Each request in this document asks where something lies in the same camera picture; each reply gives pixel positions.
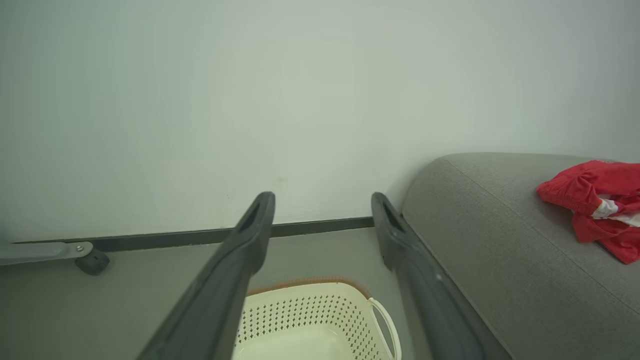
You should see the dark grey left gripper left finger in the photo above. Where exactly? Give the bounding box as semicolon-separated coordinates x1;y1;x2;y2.
137;191;276;360

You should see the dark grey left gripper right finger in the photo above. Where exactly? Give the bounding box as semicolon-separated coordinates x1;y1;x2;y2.
370;192;488;360

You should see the red sports jersey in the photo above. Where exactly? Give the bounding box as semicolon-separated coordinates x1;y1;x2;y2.
536;159;640;265

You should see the grey fabric sofa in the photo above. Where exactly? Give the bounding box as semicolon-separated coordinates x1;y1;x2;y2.
399;152;640;360

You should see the black baseboard strip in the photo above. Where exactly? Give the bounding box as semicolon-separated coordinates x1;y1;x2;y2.
14;216;375;253

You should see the white perforated laundry basket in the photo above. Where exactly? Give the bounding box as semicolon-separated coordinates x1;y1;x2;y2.
232;277;403;360

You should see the black caster wheel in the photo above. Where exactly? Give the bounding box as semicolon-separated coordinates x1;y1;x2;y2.
75;248;111;276

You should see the grey metal frame leg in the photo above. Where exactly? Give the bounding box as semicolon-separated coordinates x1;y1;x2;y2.
0;241;95;267

